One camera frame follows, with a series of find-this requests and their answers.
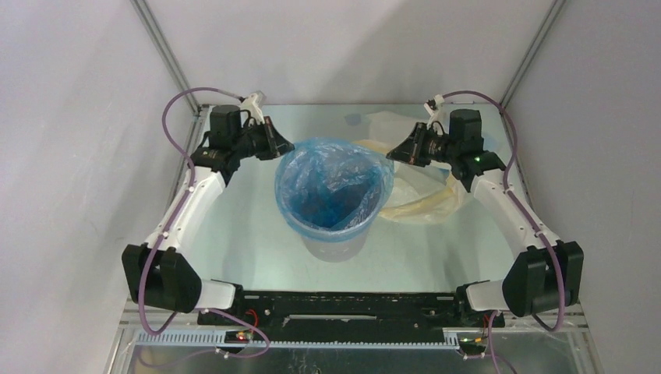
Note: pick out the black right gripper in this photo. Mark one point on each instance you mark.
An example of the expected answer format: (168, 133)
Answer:
(416, 146)

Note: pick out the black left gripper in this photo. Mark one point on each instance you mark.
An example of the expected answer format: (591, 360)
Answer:
(275, 145)

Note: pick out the yellowish translucent trash bag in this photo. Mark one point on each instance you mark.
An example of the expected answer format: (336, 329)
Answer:
(426, 195)

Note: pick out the blue translucent trash bag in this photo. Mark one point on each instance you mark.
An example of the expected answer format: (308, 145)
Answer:
(330, 186)

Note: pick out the grey plastic trash bin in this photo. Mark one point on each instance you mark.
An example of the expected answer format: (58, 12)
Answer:
(335, 242)

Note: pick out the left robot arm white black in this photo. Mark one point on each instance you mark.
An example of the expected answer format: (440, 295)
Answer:
(161, 272)

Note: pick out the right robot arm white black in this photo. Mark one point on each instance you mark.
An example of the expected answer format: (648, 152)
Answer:
(546, 272)

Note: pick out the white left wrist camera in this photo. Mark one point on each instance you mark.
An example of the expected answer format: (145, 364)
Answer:
(254, 103)

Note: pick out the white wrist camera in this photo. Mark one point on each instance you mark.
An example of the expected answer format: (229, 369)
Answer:
(435, 108)
(254, 103)

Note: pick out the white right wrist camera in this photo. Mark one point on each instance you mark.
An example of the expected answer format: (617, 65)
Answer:
(435, 108)

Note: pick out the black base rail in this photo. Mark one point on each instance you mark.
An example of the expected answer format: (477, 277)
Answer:
(355, 317)

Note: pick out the left aluminium corner post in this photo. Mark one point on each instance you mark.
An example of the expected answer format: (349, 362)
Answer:
(160, 41)

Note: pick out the aluminium corner post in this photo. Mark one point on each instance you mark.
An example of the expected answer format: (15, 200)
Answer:
(160, 41)
(549, 20)

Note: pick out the right aluminium corner post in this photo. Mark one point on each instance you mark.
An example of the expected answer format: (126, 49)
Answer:
(549, 20)

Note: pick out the aluminium frame front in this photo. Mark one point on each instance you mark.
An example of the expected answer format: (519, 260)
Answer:
(201, 343)

